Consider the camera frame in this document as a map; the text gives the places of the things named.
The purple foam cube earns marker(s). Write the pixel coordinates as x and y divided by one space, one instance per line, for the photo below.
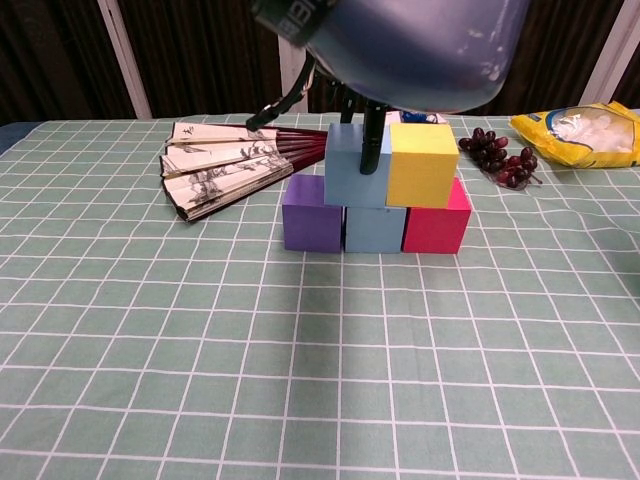
310 225

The blue cookie packet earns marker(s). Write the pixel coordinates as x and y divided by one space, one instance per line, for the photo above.
420 118

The yellow foam cube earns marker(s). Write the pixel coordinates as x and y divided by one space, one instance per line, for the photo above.
422 170

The dark red grape bunch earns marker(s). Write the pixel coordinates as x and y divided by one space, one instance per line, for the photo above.
492 152

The dark brown curtain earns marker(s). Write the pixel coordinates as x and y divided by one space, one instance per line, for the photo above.
210 60

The pink foam cube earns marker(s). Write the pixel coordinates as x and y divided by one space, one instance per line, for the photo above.
435 230

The light blue foam cube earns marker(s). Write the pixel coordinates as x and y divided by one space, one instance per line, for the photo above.
350 185
375 230

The white frame post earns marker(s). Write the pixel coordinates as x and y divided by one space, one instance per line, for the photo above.
612 50
125 55
290 75

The painted paper folding fan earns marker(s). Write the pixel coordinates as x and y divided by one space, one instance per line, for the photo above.
220 165

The blue table padding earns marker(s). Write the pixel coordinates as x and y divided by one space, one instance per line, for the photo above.
12 135

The yellow marshmallow bag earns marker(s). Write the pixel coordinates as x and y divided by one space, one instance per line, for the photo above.
575 135

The green checked tablecloth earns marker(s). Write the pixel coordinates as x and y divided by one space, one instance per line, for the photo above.
320 375

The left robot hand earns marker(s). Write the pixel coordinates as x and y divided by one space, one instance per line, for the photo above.
372 140

